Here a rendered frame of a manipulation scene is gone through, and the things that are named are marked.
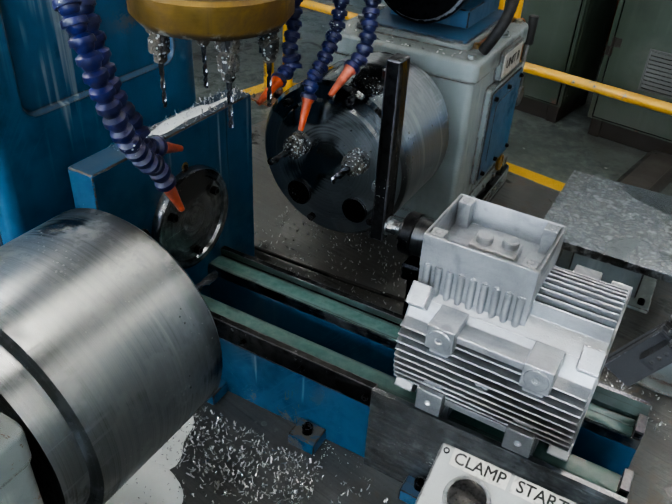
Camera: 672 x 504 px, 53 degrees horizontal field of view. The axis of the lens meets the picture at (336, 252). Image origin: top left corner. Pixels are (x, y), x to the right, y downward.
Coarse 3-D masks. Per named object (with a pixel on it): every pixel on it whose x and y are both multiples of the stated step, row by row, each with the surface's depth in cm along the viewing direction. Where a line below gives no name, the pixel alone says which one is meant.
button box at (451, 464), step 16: (448, 448) 55; (448, 464) 54; (464, 464) 54; (480, 464) 54; (432, 480) 54; (448, 480) 54; (480, 480) 53; (496, 480) 53; (512, 480) 53; (432, 496) 53; (496, 496) 52; (512, 496) 52; (528, 496) 52; (544, 496) 52; (560, 496) 52
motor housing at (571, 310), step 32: (544, 288) 68; (576, 288) 68; (608, 288) 70; (416, 320) 72; (480, 320) 70; (544, 320) 68; (576, 320) 66; (608, 320) 65; (416, 352) 72; (480, 352) 68; (512, 352) 67; (576, 352) 66; (608, 352) 79; (416, 384) 74; (448, 384) 71; (480, 384) 69; (512, 384) 67; (576, 384) 65; (480, 416) 72; (512, 416) 69; (544, 416) 67; (576, 416) 64
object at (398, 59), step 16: (400, 64) 80; (384, 80) 82; (400, 80) 81; (384, 96) 83; (400, 96) 83; (384, 112) 84; (400, 112) 85; (384, 128) 85; (400, 128) 86; (384, 144) 86; (400, 144) 88; (384, 160) 87; (384, 176) 89; (384, 192) 90; (384, 208) 91; (384, 224) 93
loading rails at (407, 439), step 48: (240, 288) 100; (288, 288) 97; (240, 336) 89; (288, 336) 89; (336, 336) 95; (384, 336) 90; (240, 384) 94; (288, 384) 89; (336, 384) 84; (384, 384) 83; (336, 432) 88; (384, 432) 82; (432, 432) 78; (480, 432) 77; (624, 432) 78; (528, 480) 74; (576, 480) 70; (624, 480) 71
